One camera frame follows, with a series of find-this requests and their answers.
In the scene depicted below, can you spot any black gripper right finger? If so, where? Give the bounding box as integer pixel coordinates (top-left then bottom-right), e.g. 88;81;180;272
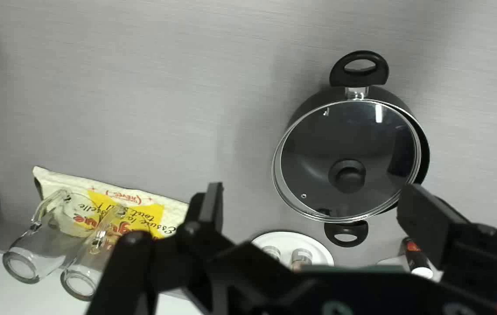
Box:
396;183;497;300

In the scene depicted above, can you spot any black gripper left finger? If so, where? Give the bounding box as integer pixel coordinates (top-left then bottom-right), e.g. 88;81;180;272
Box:
88;183;226;315

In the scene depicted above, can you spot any clear drinking glass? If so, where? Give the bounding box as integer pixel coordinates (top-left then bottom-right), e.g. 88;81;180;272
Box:
0;188;88;286
60;204;130;303

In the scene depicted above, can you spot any black cooking pot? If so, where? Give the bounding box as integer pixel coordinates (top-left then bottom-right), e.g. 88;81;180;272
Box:
271;51;432;249

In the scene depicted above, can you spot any white and yellow snack bag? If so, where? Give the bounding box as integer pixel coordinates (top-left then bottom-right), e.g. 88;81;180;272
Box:
30;165;191;242

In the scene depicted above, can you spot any small white round plate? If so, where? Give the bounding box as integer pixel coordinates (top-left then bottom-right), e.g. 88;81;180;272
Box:
250;230;336;270

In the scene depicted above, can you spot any steel pepper grinder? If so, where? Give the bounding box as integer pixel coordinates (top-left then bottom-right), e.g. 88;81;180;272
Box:
291;247;315;270

